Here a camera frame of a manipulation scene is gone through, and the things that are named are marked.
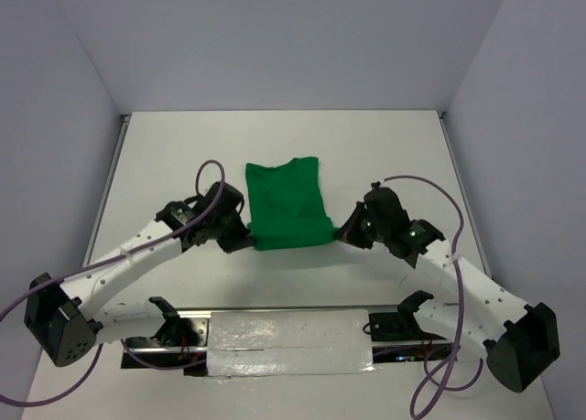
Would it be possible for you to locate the silver tape covered panel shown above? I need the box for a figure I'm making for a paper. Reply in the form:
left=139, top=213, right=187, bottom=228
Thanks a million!
left=207, top=309, right=374, bottom=377

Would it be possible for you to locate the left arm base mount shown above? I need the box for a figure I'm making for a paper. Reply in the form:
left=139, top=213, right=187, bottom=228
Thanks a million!
left=121, top=296, right=207, bottom=376

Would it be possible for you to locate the green t-shirt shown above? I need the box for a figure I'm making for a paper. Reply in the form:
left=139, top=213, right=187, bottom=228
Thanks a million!
left=244, top=156, right=336, bottom=252

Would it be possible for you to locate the aluminium table frame rail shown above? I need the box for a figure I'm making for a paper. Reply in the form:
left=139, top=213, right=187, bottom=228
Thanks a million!
left=436, top=110, right=494, bottom=280

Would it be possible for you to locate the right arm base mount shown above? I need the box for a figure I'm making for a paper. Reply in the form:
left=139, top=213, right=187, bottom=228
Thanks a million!
left=363, top=291, right=451, bottom=363

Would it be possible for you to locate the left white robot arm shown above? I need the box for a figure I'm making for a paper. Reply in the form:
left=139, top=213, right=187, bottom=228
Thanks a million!
left=24, top=182, right=254, bottom=367

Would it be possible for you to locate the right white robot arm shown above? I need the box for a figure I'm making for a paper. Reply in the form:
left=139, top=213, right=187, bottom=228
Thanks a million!
left=334, top=183, right=560, bottom=393

